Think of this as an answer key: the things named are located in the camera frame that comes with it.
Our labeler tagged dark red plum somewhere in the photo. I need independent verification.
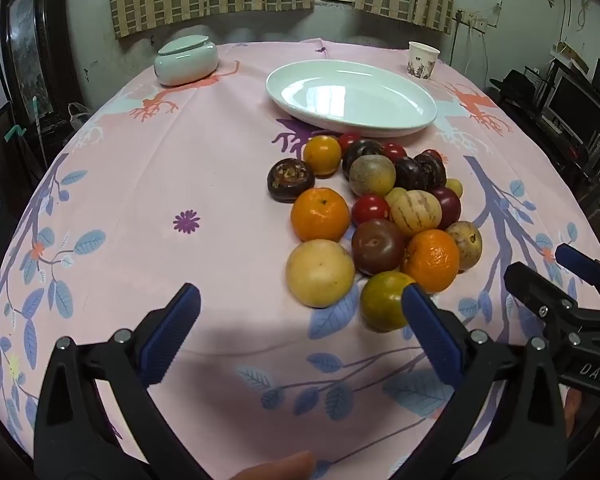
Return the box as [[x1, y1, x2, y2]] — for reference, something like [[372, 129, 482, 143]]
[[351, 218, 407, 277], [430, 186, 462, 231]]

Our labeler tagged striped pepino melon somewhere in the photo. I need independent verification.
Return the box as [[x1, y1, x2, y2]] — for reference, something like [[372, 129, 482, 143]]
[[390, 190, 443, 238]]

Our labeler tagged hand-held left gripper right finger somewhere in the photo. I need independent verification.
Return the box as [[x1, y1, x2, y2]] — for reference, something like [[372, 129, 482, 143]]
[[387, 282, 568, 480]]

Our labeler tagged black bag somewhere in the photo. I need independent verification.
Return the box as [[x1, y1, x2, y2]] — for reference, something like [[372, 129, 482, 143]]
[[490, 70, 543, 103]]

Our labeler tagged person's left hand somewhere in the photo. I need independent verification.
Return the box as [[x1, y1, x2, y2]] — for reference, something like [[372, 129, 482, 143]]
[[228, 450, 315, 480]]

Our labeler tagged printed paper cup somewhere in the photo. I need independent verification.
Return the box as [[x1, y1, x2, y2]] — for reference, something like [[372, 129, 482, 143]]
[[406, 41, 441, 81]]

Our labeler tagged white plastic bag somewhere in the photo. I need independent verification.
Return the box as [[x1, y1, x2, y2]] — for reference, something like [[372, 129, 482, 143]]
[[69, 102, 92, 131]]

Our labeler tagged pink printed tablecloth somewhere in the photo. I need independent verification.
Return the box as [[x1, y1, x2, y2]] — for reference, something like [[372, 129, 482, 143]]
[[0, 37, 600, 480]]

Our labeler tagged pale yellow round fruit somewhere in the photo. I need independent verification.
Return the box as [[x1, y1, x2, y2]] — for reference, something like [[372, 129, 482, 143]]
[[285, 240, 356, 309]]

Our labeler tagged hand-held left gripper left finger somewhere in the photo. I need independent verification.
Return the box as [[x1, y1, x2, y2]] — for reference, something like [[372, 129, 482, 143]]
[[33, 282, 211, 480]]

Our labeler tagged dark purple round fruit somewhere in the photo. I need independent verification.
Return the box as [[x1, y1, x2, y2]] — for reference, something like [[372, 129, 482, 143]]
[[394, 156, 428, 192], [342, 140, 385, 176], [414, 153, 447, 192]]

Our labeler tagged computer monitor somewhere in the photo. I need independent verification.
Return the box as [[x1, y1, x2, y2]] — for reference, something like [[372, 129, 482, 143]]
[[545, 67, 600, 136]]

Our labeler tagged white oval plate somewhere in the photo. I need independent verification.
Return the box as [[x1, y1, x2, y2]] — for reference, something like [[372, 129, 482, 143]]
[[265, 60, 438, 139]]

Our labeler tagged large dark purple mangosteen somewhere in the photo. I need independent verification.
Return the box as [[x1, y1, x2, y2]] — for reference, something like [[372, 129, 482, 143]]
[[266, 158, 316, 204]]

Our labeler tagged tan passion fruit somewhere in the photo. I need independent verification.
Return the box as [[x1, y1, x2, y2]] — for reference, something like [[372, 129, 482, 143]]
[[349, 156, 397, 198], [445, 221, 483, 272]]

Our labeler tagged orange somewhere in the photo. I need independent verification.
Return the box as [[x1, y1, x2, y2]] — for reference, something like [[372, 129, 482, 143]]
[[402, 229, 461, 294], [290, 187, 351, 243]]

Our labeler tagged pale green jar lid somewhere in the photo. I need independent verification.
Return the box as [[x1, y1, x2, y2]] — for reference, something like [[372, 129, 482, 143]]
[[158, 34, 212, 57]]

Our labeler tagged person's right hand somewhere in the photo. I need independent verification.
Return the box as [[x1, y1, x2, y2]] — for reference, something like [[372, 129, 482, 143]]
[[562, 389, 583, 436]]

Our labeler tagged pale green ceramic jar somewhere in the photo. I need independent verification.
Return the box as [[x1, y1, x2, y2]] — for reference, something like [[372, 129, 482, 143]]
[[153, 42, 219, 87]]

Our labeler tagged green-yellow tangerine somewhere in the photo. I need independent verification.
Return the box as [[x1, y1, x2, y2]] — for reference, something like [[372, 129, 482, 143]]
[[359, 270, 417, 333]]

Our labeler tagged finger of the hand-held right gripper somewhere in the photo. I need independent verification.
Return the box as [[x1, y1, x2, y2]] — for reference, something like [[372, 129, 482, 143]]
[[503, 261, 581, 331], [554, 243, 600, 306]]

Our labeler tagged yellow-orange tangerine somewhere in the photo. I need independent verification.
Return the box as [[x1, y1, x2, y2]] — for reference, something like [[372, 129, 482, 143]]
[[303, 135, 343, 177]]

